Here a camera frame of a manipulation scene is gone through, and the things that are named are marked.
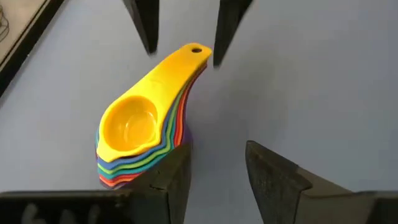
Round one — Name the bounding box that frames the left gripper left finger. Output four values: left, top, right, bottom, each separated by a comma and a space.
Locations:
0, 143, 192, 224

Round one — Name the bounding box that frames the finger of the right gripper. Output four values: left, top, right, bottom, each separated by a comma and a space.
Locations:
123, 0, 160, 55
213, 0, 254, 67

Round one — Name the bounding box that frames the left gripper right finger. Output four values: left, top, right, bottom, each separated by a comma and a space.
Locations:
245, 139, 398, 224

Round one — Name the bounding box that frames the orange measuring cup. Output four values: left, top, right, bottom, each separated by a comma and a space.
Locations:
99, 77, 205, 189

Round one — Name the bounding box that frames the red measuring cup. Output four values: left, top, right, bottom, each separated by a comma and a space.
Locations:
98, 71, 203, 185

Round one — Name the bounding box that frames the teal measuring cup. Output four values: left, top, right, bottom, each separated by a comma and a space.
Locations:
97, 93, 187, 180

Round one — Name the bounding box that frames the green measuring cup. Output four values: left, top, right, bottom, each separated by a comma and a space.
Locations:
97, 77, 190, 175

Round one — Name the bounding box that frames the blue measuring cup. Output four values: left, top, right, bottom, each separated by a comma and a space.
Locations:
96, 99, 178, 171

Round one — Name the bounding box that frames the yellow measuring cup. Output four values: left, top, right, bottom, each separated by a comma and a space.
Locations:
95, 42, 213, 164

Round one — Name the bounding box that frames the purple measuring cup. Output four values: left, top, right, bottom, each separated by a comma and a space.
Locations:
101, 62, 208, 191

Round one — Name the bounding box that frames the gray-blue table mat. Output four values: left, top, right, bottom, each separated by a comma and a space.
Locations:
0, 0, 398, 224

